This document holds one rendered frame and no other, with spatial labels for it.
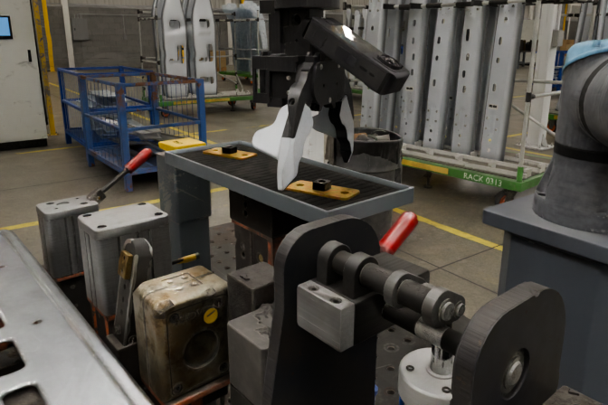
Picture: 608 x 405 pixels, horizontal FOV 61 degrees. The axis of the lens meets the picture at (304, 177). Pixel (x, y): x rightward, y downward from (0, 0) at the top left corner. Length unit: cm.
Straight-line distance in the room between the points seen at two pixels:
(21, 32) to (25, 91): 68
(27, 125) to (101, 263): 649
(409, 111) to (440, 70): 50
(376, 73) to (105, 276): 41
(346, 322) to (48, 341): 41
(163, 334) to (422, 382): 27
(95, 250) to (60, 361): 13
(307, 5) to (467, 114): 429
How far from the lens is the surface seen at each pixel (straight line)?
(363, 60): 53
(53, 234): 95
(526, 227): 74
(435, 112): 498
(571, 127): 74
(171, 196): 91
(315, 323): 39
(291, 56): 57
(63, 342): 68
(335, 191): 60
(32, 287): 82
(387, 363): 112
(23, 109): 713
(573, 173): 74
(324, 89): 57
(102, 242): 68
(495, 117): 468
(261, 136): 57
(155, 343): 57
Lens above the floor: 134
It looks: 15 degrees down
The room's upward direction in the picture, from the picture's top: straight up
